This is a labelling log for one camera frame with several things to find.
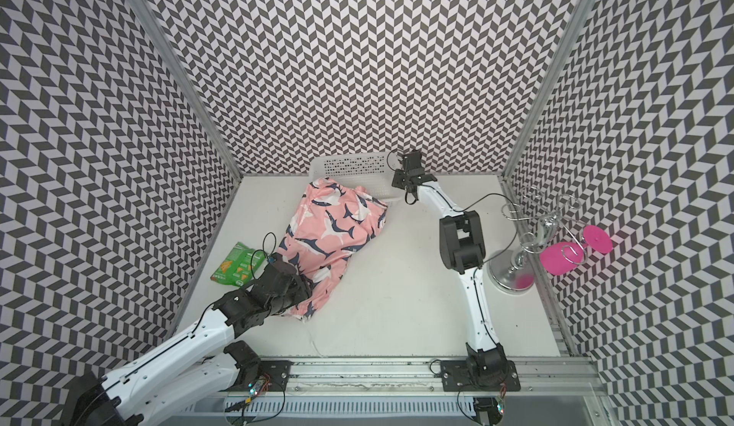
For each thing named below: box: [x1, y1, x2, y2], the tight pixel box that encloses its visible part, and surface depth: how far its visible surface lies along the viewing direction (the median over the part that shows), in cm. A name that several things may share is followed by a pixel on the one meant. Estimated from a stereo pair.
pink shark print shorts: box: [277, 176, 389, 322], surface depth 95 cm
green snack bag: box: [210, 241, 266, 288], surface depth 92 cm
